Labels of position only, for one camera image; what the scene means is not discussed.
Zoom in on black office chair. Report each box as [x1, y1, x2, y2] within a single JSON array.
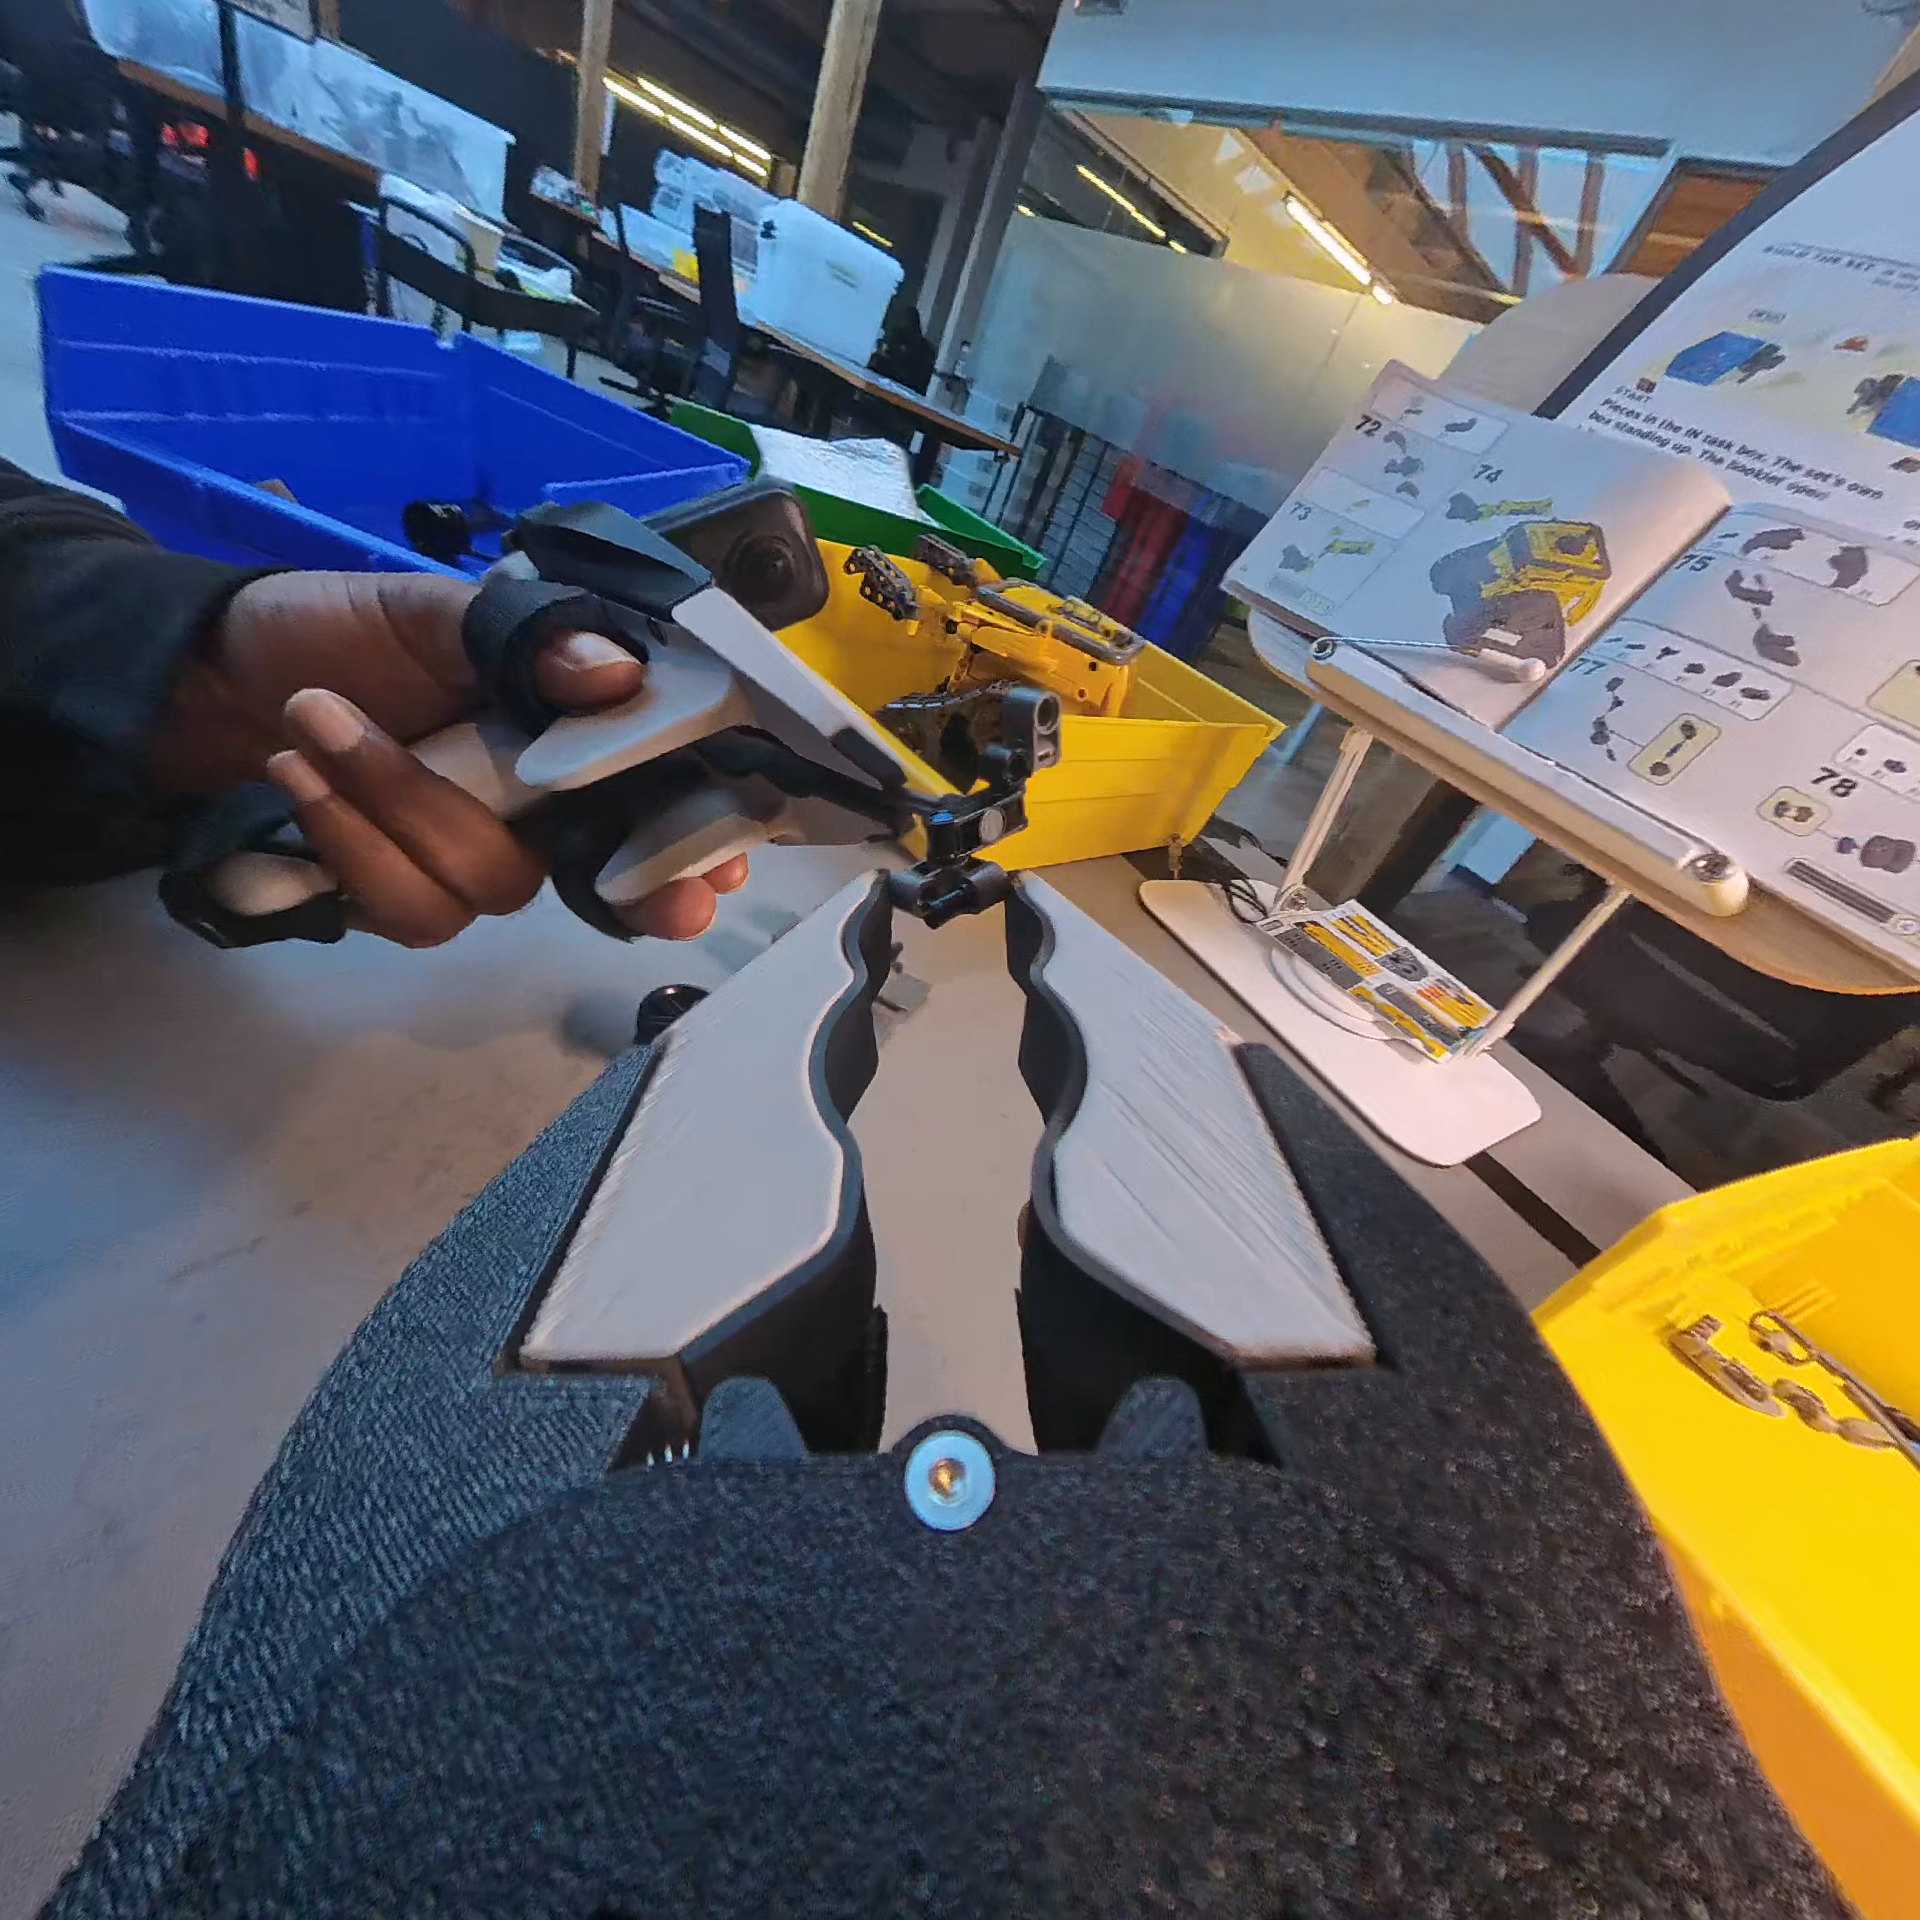
[[684, 201, 759, 415]]

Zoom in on clear plastic storage tub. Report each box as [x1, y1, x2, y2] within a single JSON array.
[[306, 37, 516, 218], [82, 0, 228, 94]]

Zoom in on yellow plastic bin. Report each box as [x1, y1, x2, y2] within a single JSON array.
[[770, 540, 1282, 872], [1534, 1138, 1920, 1920]]

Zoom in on grey toy track links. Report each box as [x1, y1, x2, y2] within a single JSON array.
[[1670, 1310, 1920, 1468]]

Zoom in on black utility cart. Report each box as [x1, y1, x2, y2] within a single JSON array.
[[365, 195, 601, 375]]

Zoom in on white storage box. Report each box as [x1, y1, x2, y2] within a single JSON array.
[[752, 198, 906, 361]]

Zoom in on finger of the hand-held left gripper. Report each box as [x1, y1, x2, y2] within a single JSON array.
[[671, 582, 967, 828]]

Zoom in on bubble wrap sheet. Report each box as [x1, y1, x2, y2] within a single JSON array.
[[752, 426, 925, 520]]

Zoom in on white instruction sign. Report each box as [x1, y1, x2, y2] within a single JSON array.
[[1538, 92, 1920, 547]]

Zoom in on yellow sticker sheet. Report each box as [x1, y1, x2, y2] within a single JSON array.
[[1258, 902, 1497, 1058]]

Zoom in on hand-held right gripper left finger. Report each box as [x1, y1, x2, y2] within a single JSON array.
[[516, 876, 899, 1455]]

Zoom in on small black grey brick assembly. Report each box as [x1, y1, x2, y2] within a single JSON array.
[[884, 682, 1068, 930]]

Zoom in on blue plastic bin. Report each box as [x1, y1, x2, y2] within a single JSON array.
[[36, 266, 747, 577]]

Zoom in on person's left hand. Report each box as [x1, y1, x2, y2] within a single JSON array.
[[158, 569, 752, 950]]

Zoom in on background wooden desk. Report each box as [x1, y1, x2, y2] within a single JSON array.
[[734, 312, 1025, 487]]

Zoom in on open instruction booklet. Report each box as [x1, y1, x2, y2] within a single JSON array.
[[1221, 359, 1920, 976]]

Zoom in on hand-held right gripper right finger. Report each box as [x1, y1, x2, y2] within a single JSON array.
[[1007, 876, 1378, 1452]]

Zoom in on green plastic bin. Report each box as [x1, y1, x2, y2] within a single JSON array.
[[666, 398, 1048, 577]]

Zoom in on yellow toy robot model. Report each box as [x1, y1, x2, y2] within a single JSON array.
[[842, 535, 1148, 781]]

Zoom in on person's left forearm black sleeve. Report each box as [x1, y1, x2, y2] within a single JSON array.
[[0, 458, 288, 902]]

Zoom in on white book stand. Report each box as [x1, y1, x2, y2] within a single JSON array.
[[1140, 612, 1920, 1169]]

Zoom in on red and blue stacked bins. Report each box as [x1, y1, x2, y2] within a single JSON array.
[[1102, 458, 1277, 663]]

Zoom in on black cable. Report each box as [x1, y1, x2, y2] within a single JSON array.
[[1169, 833, 1282, 924]]

